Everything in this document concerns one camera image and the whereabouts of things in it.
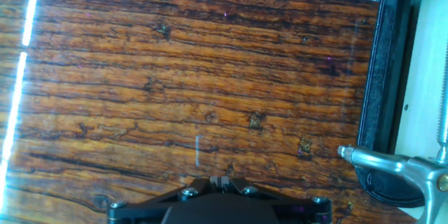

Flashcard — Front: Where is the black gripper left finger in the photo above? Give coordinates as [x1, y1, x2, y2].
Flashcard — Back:
[106, 176, 220, 224]

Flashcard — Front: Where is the black C-clamp with silver handle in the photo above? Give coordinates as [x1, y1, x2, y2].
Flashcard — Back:
[356, 0, 448, 209]

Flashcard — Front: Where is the glossy wood-grain table mat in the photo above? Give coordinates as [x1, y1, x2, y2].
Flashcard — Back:
[0, 0, 418, 224]

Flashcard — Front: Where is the silver metal water tap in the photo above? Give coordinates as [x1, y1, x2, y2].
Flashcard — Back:
[337, 145, 448, 224]

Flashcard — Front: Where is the silver threaded clamp screw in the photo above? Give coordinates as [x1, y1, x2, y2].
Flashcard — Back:
[435, 41, 448, 164]

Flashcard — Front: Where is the cream wooden frame stand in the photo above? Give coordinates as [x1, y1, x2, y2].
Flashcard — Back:
[393, 0, 448, 224]

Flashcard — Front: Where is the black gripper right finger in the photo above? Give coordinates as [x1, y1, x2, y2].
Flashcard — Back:
[218, 176, 333, 224]

